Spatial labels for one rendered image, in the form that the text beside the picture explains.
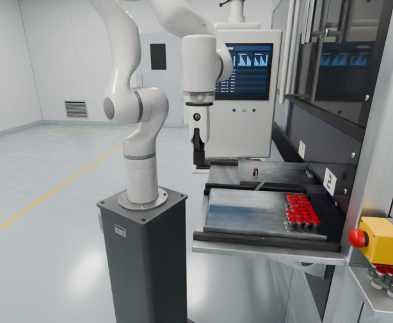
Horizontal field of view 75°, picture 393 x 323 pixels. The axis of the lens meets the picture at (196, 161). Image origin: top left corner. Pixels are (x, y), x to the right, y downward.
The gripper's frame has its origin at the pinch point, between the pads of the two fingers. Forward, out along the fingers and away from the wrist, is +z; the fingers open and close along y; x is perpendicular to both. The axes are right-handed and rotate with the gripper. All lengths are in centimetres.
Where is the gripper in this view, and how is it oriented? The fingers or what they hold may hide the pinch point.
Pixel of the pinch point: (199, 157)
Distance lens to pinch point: 74.1
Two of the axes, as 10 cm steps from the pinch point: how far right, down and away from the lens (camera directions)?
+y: 1.4, -3.3, 9.3
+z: 0.0, 9.4, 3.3
